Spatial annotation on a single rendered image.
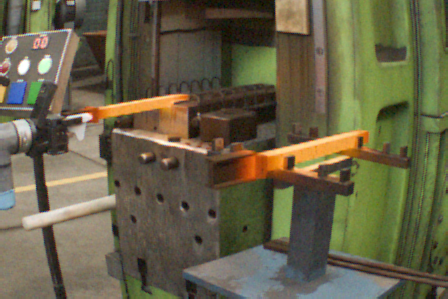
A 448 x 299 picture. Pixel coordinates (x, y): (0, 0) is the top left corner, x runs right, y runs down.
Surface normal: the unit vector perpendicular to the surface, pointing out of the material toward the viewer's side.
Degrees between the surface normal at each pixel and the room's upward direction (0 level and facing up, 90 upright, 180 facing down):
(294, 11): 90
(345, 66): 90
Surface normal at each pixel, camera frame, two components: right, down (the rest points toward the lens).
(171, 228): -0.64, 0.15
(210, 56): 0.77, 0.14
